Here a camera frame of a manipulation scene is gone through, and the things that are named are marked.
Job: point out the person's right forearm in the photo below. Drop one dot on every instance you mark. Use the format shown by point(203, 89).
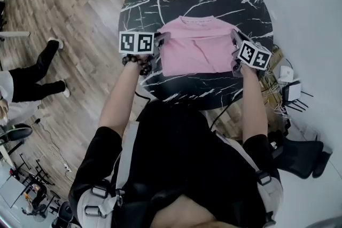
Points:
point(253, 109)

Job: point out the black office chair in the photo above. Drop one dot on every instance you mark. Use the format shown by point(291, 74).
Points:
point(299, 157)

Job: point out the pink sweatshirt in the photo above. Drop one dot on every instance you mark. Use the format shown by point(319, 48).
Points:
point(197, 48)

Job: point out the grey shoulder harness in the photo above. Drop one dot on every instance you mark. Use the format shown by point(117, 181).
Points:
point(125, 163)

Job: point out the white-legged dark-top desk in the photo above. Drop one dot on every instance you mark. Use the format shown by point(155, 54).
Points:
point(16, 34)

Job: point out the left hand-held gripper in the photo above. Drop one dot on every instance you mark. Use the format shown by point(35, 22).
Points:
point(136, 42)

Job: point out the person's left forearm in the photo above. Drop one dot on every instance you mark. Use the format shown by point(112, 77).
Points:
point(117, 104)

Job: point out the white square router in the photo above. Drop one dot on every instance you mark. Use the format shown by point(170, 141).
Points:
point(286, 73)

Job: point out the white power strip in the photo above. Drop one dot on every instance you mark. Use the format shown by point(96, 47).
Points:
point(66, 167)

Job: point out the cardboard box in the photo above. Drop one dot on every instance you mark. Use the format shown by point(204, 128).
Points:
point(272, 61)

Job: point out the person's black top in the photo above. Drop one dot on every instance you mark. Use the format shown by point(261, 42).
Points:
point(176, 157)

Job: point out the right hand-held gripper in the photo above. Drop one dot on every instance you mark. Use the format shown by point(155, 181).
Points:
point(253, 56)

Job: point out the white router black antennas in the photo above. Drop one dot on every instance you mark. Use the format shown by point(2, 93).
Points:
point(292, 90)

